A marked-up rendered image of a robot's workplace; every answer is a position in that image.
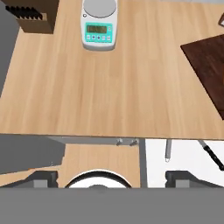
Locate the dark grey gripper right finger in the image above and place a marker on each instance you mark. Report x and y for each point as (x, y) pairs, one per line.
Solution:
(178, 177)

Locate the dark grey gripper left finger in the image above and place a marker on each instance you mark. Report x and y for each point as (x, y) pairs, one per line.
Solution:
(46, 177)

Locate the black grey bar tool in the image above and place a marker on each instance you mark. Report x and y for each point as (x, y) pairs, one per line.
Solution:
(212, 155)

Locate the dark brown cutting board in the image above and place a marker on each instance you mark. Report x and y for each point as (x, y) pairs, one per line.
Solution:
(208, 67)

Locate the white cupboard door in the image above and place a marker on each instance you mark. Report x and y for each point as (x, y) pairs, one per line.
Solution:
(186, 154)

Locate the white black round thing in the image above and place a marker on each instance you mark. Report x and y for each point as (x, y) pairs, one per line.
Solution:
(97, 178)

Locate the light wooden drawer front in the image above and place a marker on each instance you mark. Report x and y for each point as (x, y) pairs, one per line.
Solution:
(102, 157)

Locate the brown wooden knife block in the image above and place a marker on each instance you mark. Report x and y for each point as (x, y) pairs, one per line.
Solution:
(40, 20)

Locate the white teal kitchen scale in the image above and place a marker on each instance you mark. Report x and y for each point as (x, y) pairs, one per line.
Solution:
(99, 29)

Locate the dark brown object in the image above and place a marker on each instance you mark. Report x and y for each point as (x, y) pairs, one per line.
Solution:
(222, 19)

